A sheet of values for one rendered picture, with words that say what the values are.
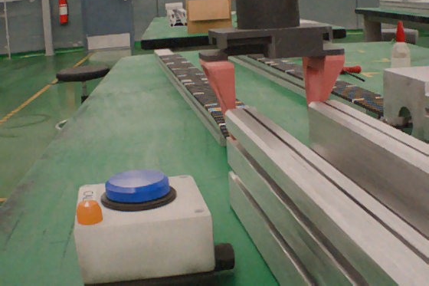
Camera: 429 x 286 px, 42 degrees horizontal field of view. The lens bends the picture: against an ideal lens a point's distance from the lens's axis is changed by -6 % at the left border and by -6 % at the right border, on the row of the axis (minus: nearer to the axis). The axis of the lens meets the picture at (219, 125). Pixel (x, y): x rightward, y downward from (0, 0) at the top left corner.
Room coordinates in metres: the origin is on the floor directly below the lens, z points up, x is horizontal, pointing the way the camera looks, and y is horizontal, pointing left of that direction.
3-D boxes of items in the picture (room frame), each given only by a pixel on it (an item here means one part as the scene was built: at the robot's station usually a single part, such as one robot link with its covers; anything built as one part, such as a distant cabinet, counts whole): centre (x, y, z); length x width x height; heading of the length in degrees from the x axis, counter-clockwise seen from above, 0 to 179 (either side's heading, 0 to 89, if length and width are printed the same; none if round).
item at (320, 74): (0.53, -0.08, 0.87); 0.07 x 0.07 x 0.09; 10
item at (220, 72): (0.52, -0.02, 0.87); 0.07 x 0.07 x 0.09; 10
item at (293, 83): (1.18, -0.12, 0.79); 0.96 x 0.04 x 0.03; 10
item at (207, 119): (1.15, 0.07, 0.79); 0.96 x 0.04 x 0.03; 10
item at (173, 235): (0.34, 0.04, 0.81); 0.10 x 0.08 x 0.06; 100
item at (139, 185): (0.34, 0.05, 0.84); 0.04 x 0.04 x 0.02
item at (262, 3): (0.53, -0.05, 0.95); 0.10 x 0.07 x 0.07; 100
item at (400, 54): (1.04, -0.35, 0.84); 0.04 x 0.04 x 0.12
